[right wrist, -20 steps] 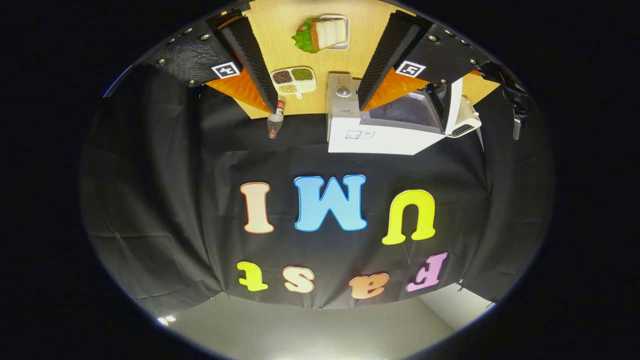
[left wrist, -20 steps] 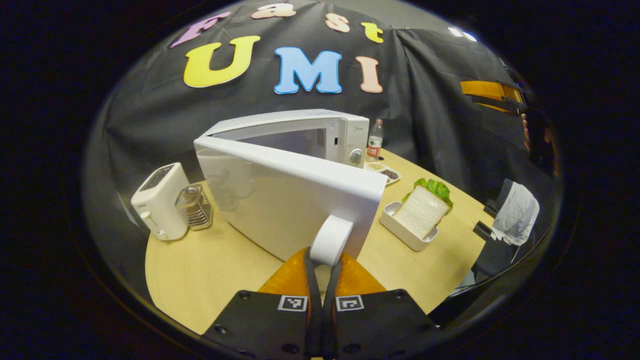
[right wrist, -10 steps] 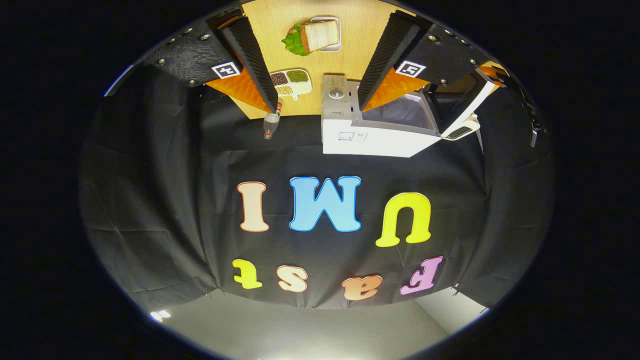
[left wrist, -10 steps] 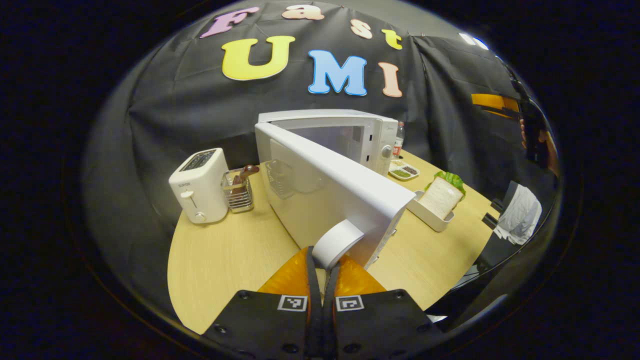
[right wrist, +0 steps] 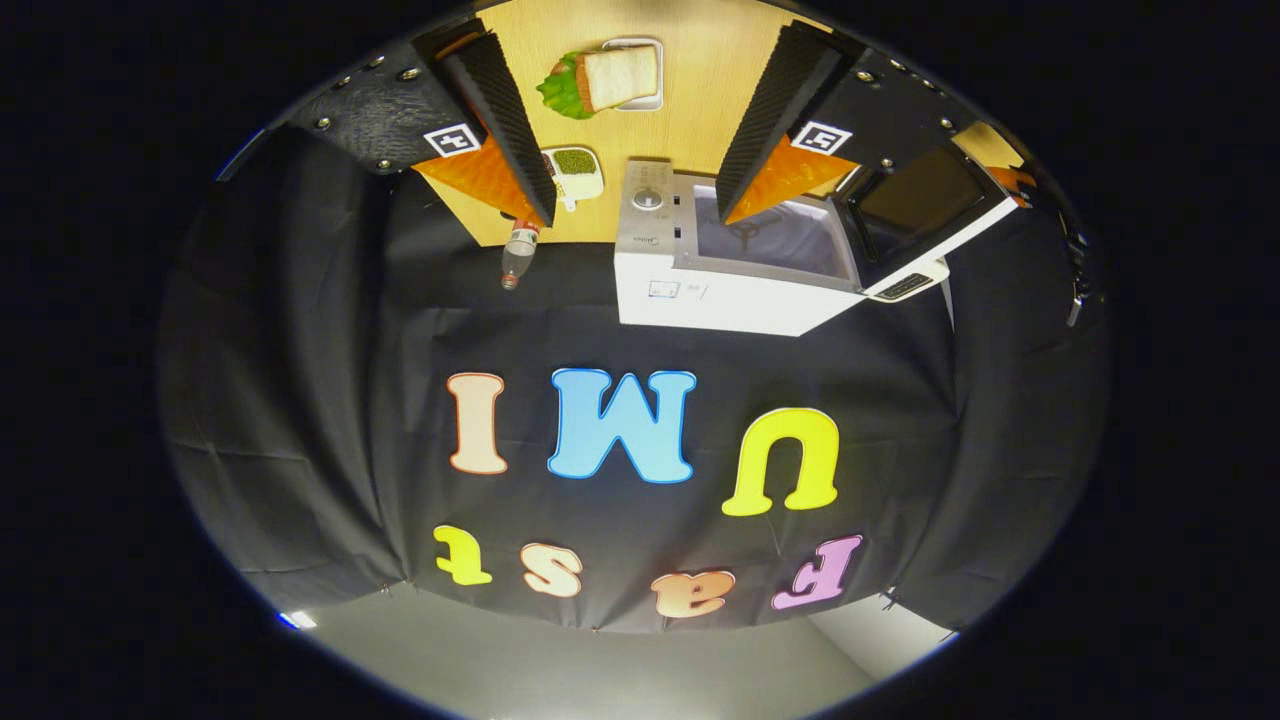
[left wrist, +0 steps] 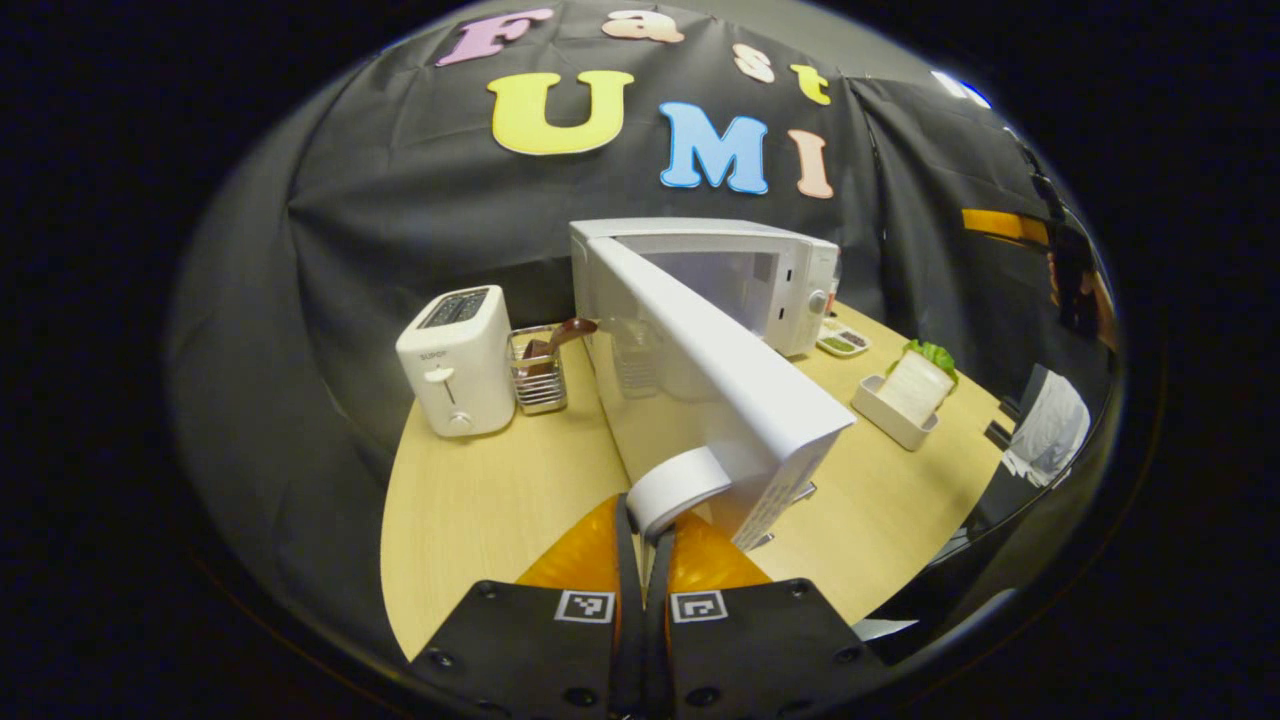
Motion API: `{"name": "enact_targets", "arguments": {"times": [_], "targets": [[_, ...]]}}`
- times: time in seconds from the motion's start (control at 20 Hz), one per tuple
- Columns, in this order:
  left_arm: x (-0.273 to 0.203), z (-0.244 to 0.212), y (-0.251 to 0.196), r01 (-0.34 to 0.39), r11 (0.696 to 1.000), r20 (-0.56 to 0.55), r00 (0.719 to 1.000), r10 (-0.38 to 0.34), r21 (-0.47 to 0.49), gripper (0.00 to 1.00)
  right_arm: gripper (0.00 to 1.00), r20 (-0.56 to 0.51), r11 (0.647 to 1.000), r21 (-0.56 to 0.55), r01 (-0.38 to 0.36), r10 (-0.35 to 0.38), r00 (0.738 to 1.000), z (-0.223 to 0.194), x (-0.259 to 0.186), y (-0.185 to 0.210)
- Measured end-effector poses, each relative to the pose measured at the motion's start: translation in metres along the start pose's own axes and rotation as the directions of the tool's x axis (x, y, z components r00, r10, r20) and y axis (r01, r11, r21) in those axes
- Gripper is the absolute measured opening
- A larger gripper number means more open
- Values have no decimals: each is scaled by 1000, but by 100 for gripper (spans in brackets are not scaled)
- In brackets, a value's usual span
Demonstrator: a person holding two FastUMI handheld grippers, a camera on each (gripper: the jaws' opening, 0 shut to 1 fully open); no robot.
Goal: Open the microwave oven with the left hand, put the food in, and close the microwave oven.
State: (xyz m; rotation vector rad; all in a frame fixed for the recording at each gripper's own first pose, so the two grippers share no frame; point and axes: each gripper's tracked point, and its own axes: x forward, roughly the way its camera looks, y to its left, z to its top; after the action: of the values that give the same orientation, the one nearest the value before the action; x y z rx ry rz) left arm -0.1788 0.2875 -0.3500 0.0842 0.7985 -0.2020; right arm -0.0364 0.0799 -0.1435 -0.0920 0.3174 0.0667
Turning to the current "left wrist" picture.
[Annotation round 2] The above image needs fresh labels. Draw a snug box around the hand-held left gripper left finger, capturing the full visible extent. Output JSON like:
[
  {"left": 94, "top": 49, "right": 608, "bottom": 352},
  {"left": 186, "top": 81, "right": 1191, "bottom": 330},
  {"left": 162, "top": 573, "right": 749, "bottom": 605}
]
[{"left": 410, "top": 495, "right": 646, "bottom": 720}]

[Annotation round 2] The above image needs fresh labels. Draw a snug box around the white rectangular dish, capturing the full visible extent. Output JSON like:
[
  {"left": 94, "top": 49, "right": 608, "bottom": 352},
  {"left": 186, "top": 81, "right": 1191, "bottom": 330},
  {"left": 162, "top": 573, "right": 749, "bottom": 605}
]
[{"left": 851, "top": 375, "right": 941, "bottom": 452}]

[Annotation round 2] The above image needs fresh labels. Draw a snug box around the white toaster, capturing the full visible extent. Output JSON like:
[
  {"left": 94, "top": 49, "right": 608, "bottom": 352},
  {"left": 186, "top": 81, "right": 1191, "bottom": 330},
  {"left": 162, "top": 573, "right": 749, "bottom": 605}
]
[{"left": 395, "top": 285, "right": 516, "bottom": 439}]

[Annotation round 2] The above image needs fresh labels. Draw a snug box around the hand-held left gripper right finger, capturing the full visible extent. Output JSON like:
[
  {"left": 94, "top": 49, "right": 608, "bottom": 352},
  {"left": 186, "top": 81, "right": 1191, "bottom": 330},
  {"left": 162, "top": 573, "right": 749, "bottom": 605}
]
[{"left": 645, "top": 510, "right": 891, "bottom": 720}]

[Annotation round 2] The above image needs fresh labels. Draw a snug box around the brown spoon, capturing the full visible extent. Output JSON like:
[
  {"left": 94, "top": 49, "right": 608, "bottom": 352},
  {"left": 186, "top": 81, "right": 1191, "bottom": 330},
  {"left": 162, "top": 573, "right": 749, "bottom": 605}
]
[{"left": 520, "top": 317, "right": 599, "bottom": 376}]

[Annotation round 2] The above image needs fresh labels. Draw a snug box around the sandwich with lettuce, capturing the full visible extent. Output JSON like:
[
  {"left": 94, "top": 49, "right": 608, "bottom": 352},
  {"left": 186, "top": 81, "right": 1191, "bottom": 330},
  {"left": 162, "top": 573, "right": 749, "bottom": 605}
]
[{"left": 875, "top": 340, "right": 961, "bottom": 428}]

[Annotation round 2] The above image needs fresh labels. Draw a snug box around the white cloth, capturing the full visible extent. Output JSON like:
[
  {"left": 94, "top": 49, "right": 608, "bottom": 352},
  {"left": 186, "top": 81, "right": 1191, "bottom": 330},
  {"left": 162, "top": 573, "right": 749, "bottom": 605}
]
[{"left": 1003, "top": 365, "right": 1093, "bottom": 488}]

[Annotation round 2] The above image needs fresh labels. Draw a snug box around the small ceiling light panel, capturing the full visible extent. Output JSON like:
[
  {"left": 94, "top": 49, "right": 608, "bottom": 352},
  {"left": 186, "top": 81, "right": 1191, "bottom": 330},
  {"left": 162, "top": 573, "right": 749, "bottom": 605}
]
[{"left": 930, "top": 68, "right": 993, "bottom": 111}]

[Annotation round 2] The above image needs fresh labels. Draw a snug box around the metal mesh utensil holder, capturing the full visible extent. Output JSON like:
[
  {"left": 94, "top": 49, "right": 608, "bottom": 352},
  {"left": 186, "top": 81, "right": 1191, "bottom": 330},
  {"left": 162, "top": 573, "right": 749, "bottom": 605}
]
[{"left": 507, "top": 325, "right": 569, "bottom": 416}]

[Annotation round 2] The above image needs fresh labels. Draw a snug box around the black backdrop cloth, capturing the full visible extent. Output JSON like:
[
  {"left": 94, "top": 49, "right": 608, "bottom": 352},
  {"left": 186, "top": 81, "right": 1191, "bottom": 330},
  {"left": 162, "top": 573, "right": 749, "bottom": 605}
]
[{"left": 165, "top": 0, "right": 1121, "bottom": 651}]

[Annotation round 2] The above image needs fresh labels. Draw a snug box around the white divided plate of beans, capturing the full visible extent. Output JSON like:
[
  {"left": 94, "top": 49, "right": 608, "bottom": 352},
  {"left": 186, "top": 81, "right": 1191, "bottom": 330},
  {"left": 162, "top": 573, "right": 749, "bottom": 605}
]
[{"left": 815, "top": 320, "right": 873, "bottom": 359}]

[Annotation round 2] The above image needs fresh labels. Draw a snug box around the white microwave oven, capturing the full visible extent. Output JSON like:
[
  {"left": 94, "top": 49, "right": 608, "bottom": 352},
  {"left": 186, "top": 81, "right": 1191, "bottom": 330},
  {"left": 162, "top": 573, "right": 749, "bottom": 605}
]
[{"left": 570, "top": 217, "right": 858, "bottom": 553}]

